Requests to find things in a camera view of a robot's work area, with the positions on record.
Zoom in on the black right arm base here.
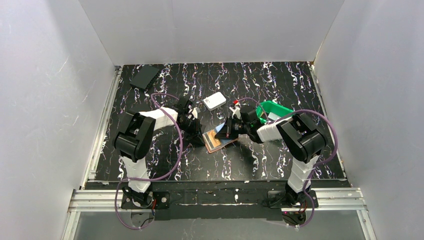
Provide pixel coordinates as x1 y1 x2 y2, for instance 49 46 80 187
261 190 319 212

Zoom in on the flat black card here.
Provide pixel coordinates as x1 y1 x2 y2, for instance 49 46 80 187
118 110 143 131

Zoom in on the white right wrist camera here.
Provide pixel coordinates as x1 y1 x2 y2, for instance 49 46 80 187
229 100 242 120

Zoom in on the gold striped credit card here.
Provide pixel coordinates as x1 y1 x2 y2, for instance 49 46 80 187
203 129 222 152

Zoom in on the green plastic bin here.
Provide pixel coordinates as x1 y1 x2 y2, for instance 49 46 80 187
255 100 293 124

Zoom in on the aluminium frame rail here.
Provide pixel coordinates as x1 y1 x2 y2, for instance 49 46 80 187
62 181 376 240

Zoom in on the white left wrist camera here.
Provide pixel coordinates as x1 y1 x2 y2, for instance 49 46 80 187
190 107 199 119

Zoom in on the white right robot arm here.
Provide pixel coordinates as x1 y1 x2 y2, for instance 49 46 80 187
214 106 328 195

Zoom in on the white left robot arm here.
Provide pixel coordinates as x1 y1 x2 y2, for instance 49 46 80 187
113 97 204 194

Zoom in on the white rectangular box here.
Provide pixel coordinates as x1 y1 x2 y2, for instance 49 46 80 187
203 92 227 111

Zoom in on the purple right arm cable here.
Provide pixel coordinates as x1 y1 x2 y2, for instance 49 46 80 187
233 96 339 228

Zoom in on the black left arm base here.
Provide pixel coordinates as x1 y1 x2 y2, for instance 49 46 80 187
121 186 171 210

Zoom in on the black rectangular box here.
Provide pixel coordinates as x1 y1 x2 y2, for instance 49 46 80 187
130 65 160 91

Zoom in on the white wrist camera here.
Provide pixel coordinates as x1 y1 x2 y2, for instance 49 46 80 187
190 107 199 119
229 100 242 120

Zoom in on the tan leather card holder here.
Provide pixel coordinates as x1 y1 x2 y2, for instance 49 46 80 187
202 123 238 154

